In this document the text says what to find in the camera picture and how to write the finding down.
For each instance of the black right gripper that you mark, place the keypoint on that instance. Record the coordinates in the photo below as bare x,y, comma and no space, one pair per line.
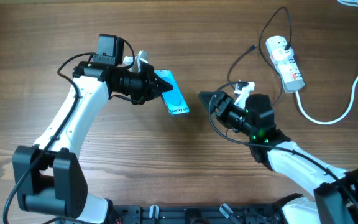
219,102

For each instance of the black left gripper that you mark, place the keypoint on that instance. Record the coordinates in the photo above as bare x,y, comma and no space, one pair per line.
150,89

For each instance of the blue screen smartphone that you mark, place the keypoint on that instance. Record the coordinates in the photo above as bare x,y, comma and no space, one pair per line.
173,99

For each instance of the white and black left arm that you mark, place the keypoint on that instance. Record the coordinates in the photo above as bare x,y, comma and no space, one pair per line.
48,176

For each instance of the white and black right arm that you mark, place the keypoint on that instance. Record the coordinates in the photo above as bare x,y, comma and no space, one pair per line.
335,190

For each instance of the white charger plug adapter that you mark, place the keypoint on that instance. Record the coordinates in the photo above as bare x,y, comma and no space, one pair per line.
280,54

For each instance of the white power strip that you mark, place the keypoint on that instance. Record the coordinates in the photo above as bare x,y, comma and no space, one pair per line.
288,70

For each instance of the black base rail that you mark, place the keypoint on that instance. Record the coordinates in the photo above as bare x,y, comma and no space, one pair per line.
253,213

